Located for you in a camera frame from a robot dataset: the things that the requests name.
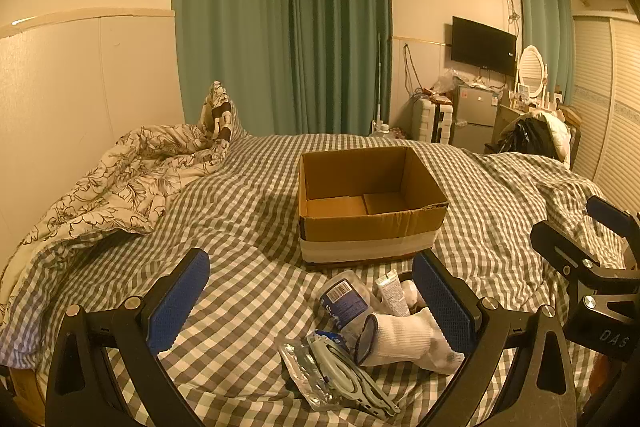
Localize brown patterned pillow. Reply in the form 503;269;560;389
200;81;238;142

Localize small silver fridge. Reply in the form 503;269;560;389
450;84;501;148

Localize white sock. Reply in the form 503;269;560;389
355;307;466;375

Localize dark green curtain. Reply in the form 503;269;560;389
285;0;393;135

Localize white oval mirror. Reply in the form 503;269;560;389
515;45;548;105

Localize wide green curtain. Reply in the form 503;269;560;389
172;0;296;135

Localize wooden dresser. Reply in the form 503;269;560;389
492;102;531;142

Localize black jacket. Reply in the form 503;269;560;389
495;117;556;155

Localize clear jar with blue label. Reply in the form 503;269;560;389
318;271;383;333

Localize narrow green curtain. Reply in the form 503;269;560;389
515;0;576;108

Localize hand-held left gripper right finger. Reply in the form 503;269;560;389
412;251;578;427

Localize black wall television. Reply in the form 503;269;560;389
451;16;518;76

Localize floral white quilt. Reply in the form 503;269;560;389
0;97;251;308

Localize white slatted wardrobe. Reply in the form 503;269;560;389
570;12;640;218

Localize cardboard box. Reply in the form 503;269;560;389
297;146;449;268

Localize clear plastic bag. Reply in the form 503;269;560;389
432;69;466;95

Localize white suitcase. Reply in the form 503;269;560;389
412;99;453;142

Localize hanging wall cables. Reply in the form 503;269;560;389
402;44;421;100

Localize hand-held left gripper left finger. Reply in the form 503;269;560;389
45;248;211;427

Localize white mop pole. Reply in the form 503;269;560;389
375;34;388;128

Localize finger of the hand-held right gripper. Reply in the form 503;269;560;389
586;196;640;270
530;220;608;308

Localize white jacket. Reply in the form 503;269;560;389
530;109;573;168

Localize white tube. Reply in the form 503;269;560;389
376;271;416;318

